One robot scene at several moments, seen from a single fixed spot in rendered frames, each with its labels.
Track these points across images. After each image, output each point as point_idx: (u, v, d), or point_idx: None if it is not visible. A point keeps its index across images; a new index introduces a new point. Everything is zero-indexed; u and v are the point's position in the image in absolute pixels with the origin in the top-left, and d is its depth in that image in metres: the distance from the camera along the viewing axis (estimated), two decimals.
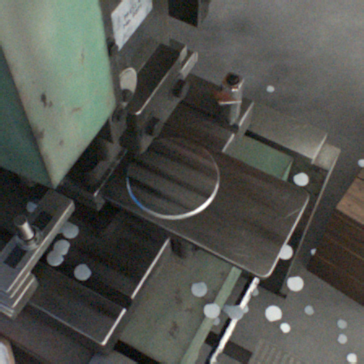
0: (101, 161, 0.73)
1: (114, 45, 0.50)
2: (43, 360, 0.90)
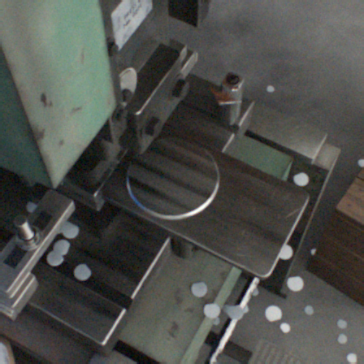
0: (101, 161, 0.73)
1: (114, 45, 0.50)
2: (43, 360, 0.90)
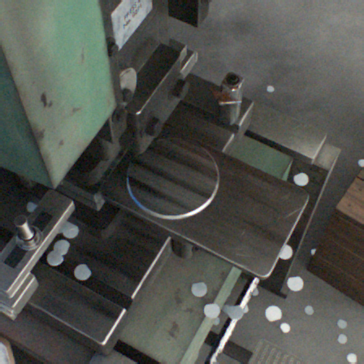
0: (101, 161, 0.73)
1: (114, 45, 0.50)
2: (43, 360, 0.90)
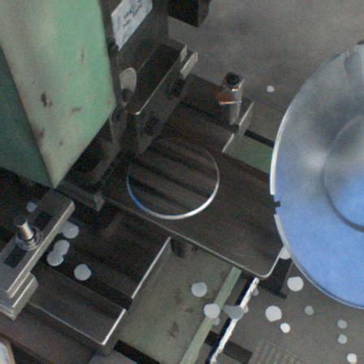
0: (101, 161, 0.73)
1: (114, 45, 0.50)
2: (43, 360, 0.90)
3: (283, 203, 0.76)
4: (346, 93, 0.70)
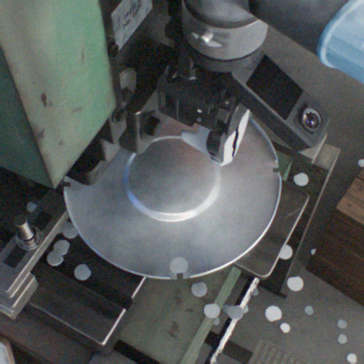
0: (101, 161, 0.73)
1: (114, 45, 0.50)
2: (43, 360, 0.90)
3: (74, 184, 0.83)
4: None
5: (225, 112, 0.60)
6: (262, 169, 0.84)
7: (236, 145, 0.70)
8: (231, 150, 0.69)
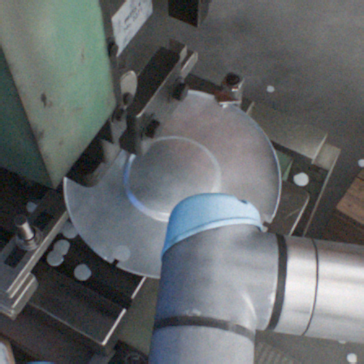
0: (102, 163, 0.73)
1: (114, 45, 0.50)
2: (43, 360, 0.90)
3: None
4: (197, 121, 0.88)
5: None
6: None
7: None
8: None
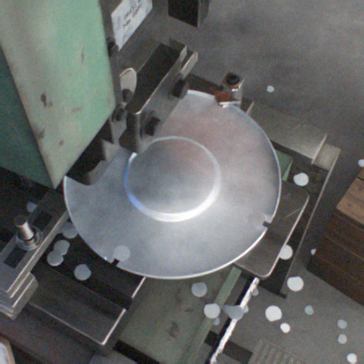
0: (101, 161, 0.73)
1: (114, 45, 0.50)
2: (43, 360, 0.90)
3: None
4: (197, 121, 0.88)
5: None
6: (254, 216, 0.81)
7: None
8: None
